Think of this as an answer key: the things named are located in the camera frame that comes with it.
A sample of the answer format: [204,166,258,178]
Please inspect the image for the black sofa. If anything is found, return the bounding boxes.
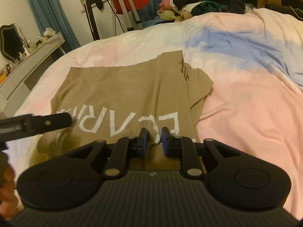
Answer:
[237,0,303,20]

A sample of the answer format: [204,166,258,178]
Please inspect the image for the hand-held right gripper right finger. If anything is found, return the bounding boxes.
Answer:
[162,127,229,180]

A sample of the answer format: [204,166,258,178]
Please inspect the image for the silver tripod stand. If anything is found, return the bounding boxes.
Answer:
[108,0,144,32]

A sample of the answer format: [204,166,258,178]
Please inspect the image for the blue cloth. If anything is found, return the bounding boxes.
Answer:
[142,16,177,29]

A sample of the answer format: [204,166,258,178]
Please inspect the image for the person's left hand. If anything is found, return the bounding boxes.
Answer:
[0,165,20,220]

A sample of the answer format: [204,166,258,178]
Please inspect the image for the pastel tie-dye bed blanket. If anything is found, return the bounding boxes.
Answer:
[5,8,303,225]

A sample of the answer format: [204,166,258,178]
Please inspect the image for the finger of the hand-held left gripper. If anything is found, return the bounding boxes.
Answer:
[24,112,73,133]

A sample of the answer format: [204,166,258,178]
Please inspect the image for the black power cable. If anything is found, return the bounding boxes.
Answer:
[105,0,126,32]

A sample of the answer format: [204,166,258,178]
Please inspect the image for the narrow blue curtain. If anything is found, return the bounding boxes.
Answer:
[24,0,81,52]

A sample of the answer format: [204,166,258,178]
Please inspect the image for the tan printed t-shirt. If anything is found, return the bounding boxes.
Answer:
[28,50,214,171]

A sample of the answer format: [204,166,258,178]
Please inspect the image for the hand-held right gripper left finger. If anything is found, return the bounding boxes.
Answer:
[67,127,149,180]

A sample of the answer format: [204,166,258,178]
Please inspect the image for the wavy-framed mirror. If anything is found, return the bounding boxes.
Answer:
[0,24,26,63]

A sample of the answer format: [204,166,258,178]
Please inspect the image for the braided white hose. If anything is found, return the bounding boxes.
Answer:
[111,0,117,37]

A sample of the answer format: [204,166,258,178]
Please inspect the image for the white vanity desk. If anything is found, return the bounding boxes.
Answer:
[0,32,65,119]

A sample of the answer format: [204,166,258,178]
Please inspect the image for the white cable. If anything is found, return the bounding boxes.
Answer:
[290,5,303,19]

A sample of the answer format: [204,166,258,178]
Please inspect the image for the row of cosmetic bottles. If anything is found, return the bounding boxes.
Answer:
[18,38,42,61]

